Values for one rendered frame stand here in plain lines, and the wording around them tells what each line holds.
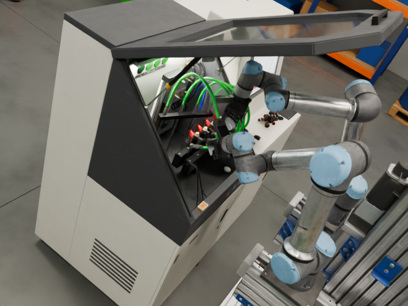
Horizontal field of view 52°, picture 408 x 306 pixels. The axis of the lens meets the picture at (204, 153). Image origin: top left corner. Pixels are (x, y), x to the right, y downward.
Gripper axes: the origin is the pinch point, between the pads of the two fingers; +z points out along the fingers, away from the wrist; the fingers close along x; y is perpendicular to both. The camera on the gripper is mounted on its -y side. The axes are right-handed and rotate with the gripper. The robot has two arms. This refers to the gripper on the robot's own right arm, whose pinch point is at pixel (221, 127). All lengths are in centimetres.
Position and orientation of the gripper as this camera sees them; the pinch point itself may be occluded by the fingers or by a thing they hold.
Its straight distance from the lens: 195.1
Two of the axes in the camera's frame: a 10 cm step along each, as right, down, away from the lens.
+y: 8.0, 5.5, -2.5
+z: -3.2, 7.4, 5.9
